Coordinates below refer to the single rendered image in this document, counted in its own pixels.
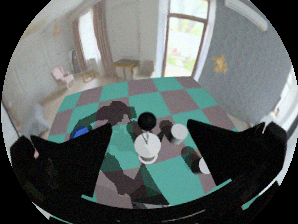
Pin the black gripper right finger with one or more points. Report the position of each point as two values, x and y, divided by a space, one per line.
221 148

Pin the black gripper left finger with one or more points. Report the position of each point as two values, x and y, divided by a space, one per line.
79 159

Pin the glass coffee press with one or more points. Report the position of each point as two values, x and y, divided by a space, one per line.
148 145

